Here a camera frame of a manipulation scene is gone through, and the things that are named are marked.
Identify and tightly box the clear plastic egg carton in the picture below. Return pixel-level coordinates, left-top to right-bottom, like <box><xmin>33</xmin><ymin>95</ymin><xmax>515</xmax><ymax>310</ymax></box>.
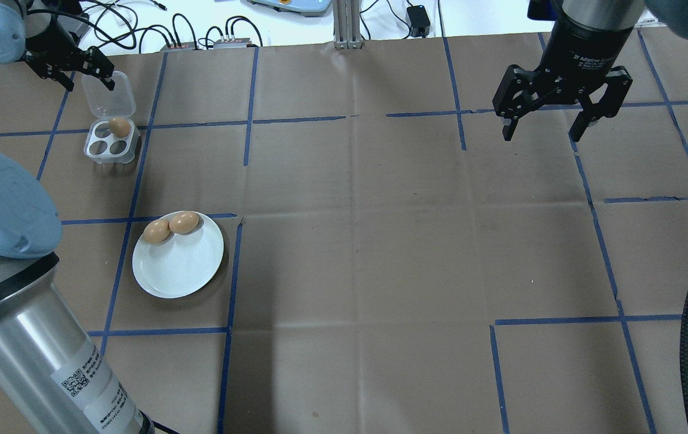
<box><xmin>82</xmin><ymin>71</ymin><xmax>140</xmax><ymax>165</ymax></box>

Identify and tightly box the black power adapter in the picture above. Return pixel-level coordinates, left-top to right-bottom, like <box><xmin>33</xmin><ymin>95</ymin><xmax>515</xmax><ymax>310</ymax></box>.
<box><xmin>407</xmin><ymin>5</ymin><xmax>431</xmax><ymax>37</ymax></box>

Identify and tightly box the white round plate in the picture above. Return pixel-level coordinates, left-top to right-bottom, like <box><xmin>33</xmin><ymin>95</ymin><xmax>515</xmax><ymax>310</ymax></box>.
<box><xmin>132</xmin><ymin>211</ymin><xmax>225</xmax><ymax>300</ymax></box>

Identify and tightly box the thin black cable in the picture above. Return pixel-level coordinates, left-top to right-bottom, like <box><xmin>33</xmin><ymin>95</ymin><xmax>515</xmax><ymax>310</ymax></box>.
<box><xmin>225</xmin><ymin>16</ymin><xmax>264</xmax><ymax>46</ymax></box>
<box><xmin>169</xmin><ymin>12</ymin><xmax>201</xmax><ymax>45</ymax></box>

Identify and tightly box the blue grey device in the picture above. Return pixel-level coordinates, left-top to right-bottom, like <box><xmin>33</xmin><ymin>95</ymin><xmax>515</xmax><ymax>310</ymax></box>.
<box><xmin>246</xmin><ymin>0</ymin><xmax>333</xmax><ymax>17</ymax></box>

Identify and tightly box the aluminium profile post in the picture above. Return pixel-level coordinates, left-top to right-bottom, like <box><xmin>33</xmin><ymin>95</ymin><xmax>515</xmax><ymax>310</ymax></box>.
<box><xmin>333</xmin><ymin>0</ymin><xmax>364</xmax><ymax>50</ymax></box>

